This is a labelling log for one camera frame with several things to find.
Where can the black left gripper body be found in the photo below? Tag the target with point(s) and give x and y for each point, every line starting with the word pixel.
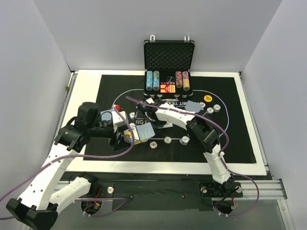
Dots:
pixel 117 139

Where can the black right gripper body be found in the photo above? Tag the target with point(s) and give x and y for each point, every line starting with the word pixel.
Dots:
pixel 145 109

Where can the blue backed playing cards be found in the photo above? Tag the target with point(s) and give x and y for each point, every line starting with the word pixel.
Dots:
pixel 145 131

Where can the dealt cards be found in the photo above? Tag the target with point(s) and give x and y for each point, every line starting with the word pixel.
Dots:
pixel 193 107
pixel 106 116

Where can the red poker chip stack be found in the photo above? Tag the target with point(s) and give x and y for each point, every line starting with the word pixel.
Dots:
pixel 153 145

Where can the grey poker chip stack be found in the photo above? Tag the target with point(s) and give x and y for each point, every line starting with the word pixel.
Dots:
pixel 167 140

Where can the blue poker chip stack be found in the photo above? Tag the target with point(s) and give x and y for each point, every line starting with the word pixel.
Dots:
pixel 184 140

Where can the yellow big blind button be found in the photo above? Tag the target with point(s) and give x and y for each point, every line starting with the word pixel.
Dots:
pixel 208 98

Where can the grey chips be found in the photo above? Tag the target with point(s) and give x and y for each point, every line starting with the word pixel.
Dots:
pixel 216 108

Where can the blue playing card deck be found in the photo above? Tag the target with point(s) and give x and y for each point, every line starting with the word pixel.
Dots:
pixel 128 137

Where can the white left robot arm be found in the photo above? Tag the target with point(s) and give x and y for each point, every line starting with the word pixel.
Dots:
pixel 39 206

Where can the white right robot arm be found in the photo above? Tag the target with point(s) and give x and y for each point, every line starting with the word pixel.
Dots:
pixel 200 128

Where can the light blue chip row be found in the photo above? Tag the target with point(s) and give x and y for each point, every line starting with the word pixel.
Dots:
pixel 149 80

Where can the black poker felt mat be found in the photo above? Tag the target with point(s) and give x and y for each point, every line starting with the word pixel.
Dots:
pixel 113 89

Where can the red playing card box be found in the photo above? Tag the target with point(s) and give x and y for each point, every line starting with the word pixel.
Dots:
pixel 167 88

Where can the green chip row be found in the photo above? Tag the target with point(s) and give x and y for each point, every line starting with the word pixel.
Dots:
pixel 156 80

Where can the clear dealer button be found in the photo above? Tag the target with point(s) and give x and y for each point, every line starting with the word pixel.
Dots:
pixel 170 79

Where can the red chip row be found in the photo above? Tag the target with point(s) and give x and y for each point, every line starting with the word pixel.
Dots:
pixel 179 80

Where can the purple yellow chip row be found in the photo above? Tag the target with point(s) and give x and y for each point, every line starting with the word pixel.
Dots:
pixel 185 80

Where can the aluminium poker chip case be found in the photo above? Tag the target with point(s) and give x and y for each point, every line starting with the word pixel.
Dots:
pixel 167 57

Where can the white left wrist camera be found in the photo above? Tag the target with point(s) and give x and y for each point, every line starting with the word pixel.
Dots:
pixel 117 120

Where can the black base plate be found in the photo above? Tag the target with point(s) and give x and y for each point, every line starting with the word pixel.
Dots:
pixel 161 202

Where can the aluminium frame rail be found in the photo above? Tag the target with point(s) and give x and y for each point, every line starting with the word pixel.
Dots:
pixel 185 188

